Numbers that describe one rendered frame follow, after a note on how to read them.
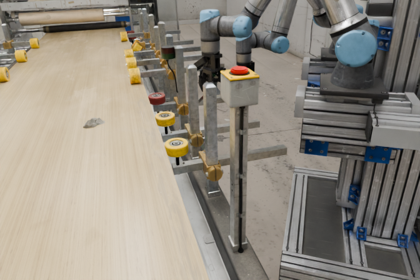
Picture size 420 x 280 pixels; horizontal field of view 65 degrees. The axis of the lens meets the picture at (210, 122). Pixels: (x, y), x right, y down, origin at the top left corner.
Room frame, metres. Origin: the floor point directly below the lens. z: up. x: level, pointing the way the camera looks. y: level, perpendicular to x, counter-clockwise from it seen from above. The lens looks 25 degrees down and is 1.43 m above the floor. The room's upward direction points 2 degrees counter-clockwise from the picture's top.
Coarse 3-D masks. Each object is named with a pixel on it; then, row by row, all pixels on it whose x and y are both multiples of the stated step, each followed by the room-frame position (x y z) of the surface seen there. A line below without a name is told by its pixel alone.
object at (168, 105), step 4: (220, 96) 1.55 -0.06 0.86; (220, 100) 1.53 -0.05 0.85; (160, 104) 1.46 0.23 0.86; (164, 104) 1.46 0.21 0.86; (168, 104) 1.47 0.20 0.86; (172, 104) 1.47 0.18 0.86; (200, 104) 1.51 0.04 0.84; (156, 108) 1.45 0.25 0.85; (160, 108) 1.45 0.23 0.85; (164, 108) 1.46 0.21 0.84; (168, 108) 1.47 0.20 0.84; (172, 108) 1.47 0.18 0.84
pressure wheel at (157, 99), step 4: (156, 92) 1.50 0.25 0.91; (160, 92) 1.50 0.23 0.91; (148, 96) 1.46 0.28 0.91; (152, 96) 1.46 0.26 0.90; (156, 96) 1.46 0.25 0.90; (160, 96) 1.45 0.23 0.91; (164, 96) 1.46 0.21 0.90; (152, 100) 1.43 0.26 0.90; (156, 100) 1.43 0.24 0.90; (160, 100) 1.43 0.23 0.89; (164, 100) 1.45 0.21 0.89; (152, 104) 1.43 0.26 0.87; (156, 104) 1.43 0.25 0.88
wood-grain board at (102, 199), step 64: (64, 64) 2.13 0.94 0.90; (0, 128) 1.16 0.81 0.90; (64, 128) 1.14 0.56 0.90; (128, 128) 1.12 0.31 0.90; (0, 192) 0.74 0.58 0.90; (64, 192) 0.73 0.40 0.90; (128, 192) 0.72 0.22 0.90; (0, 256) 0.52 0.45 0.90; (64, 256) 0.51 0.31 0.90; (128, 256) 0.50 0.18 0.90; (192, 256) 0.50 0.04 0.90
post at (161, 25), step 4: (160, 24) 1.92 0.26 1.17; (164, 24) 1.93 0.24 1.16; (160, 28) 1.92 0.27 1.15; (164, 28) 1.93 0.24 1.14; (160, 32) 1.92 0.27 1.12; (164, 32) 1.93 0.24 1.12; (160, 36) 1.92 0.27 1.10; (164, 36) 1.93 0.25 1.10; (160, 40) 1.92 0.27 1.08; (164, 40) 1.93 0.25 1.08; (160, 44) 1.92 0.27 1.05; (164, 44) 1.93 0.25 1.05; (160, 48) 1.94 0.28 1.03; (164, 76) 1.92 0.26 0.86; (164, 80) 1.92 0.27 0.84; (168, 80) 1.93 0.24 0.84; (164, 84) 1.92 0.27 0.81; (168, 84) 1.93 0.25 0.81; (164, 88) 1.92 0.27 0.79; (168, 88) 1.93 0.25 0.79; (164, 92) 1.92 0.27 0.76; (168, 92) 1.93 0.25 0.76; (168, 96) 1.93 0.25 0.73
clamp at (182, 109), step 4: (176, 100) 1.49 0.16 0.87; (176, 104) 1.47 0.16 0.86; (180, 104) 1.43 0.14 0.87; (184, 104) 1.43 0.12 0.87; (176, 108) 1.47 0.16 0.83; (180, 108) 1.41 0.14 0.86; (184, 108) 1.42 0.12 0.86; (188, 108) 1.42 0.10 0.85; (180, 112) 1.41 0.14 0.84; (184, 112) 1.42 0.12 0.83; (188, 112) 1.42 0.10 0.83
